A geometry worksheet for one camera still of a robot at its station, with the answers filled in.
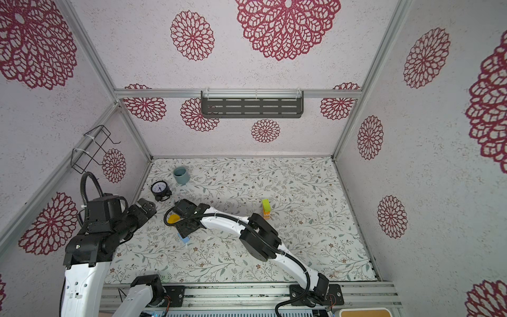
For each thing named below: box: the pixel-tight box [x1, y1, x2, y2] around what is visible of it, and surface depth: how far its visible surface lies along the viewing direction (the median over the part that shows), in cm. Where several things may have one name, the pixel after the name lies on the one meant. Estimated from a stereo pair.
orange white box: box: [339, 307, 393, 317], surface depth 68 cm
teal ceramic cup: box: [172, 166, 191, 185], surface depth 109 cm
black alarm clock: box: [150, 179, 173, 202], surface depth 105 cm
